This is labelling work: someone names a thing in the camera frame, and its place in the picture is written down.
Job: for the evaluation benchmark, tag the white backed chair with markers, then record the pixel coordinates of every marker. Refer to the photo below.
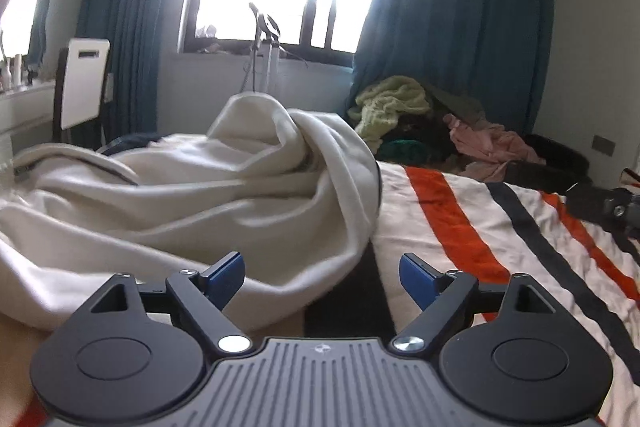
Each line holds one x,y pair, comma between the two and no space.
82,82

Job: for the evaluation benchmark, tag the yellow knitted cloth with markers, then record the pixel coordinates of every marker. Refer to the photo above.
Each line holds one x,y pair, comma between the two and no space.
395,102

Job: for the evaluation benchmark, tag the oval mirror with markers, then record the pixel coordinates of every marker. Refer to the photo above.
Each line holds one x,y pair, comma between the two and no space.
20,17

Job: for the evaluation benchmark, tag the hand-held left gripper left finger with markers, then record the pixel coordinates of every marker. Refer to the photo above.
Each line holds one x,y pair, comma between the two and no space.
226,279

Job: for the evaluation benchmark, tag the white bottle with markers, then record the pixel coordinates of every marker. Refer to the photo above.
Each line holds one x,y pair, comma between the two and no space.
19,71
6,76

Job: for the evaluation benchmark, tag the white jacket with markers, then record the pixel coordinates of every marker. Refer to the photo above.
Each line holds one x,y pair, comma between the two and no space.
190,207

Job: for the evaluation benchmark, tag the green cloth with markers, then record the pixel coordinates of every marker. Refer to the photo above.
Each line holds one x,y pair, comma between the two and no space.
402,151

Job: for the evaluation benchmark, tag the garment steamer stand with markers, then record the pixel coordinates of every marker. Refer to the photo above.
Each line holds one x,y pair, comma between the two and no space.
265,52

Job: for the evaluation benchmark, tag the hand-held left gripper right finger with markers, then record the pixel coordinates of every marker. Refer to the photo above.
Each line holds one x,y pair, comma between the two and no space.
419,281

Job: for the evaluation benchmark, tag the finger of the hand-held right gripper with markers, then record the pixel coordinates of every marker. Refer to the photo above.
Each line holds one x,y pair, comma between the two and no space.
587,204

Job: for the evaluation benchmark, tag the pink cloth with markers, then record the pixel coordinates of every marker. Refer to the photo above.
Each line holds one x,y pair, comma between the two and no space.
490,144

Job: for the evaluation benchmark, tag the dark cloth pile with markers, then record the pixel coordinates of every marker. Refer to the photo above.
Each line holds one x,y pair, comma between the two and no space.
435,134

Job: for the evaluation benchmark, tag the grey wall socket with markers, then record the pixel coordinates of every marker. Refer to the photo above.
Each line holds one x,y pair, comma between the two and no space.
603,145

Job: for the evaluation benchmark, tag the black armchair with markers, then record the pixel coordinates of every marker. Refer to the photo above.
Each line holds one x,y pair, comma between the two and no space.
555,167

